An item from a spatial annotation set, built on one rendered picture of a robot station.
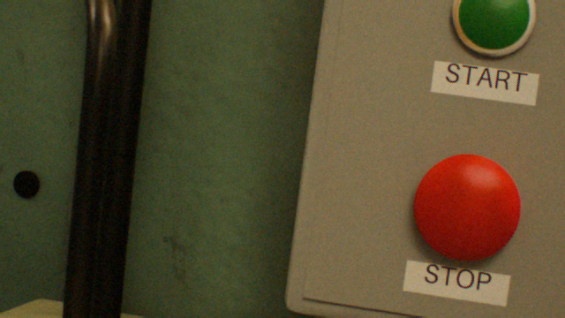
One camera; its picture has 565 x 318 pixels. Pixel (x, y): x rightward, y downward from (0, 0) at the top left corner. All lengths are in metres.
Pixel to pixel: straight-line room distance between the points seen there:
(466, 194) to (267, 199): 0.10
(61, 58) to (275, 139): 0.11
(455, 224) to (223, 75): 0.12
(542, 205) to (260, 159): 0.11
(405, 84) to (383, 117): 0.01
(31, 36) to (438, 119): 0.20
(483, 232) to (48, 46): 0.21
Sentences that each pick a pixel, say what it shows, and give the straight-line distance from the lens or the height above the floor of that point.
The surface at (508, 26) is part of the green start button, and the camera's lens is 0.33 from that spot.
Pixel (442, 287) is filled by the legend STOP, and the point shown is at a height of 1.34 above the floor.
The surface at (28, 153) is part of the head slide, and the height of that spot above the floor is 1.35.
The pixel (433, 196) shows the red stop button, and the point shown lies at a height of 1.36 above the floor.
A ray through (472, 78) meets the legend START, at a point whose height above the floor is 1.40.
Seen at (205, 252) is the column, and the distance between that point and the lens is 0.41.
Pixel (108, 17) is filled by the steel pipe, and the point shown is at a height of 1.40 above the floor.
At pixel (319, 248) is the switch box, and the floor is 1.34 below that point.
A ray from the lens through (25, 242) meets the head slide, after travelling 0.48.
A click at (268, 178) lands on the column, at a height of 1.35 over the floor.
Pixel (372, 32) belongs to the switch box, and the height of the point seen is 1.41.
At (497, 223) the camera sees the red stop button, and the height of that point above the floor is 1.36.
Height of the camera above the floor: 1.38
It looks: 3 degrees down
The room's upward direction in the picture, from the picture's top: 8 degrees clockwise
